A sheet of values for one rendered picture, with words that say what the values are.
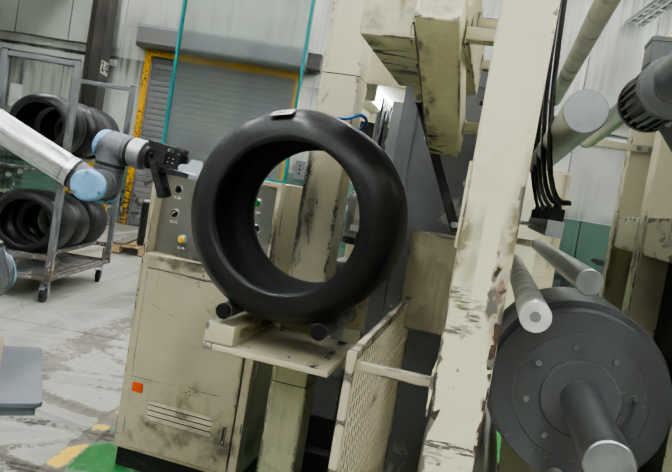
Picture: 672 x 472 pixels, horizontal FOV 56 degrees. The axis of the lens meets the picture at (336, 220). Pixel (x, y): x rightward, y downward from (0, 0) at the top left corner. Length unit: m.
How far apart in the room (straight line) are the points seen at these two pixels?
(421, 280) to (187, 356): 1.11
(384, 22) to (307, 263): 0.92
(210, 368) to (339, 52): 1.33
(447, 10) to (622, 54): 10.64
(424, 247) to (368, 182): 0.39
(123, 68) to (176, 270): 9.65
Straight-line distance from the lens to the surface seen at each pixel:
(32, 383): 2.06
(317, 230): 2.09
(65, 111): 5.52
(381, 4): 1.49
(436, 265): 1.96
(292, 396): 2.20
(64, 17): 12.88
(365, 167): 1.66
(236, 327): 1.82
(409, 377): 1.21
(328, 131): 1.69
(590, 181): 11.57
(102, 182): 1.92
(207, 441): 2.74
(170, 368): 2.73
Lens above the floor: 1.29
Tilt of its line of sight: 3 degrees down
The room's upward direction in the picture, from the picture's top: 10 degrees clockwise
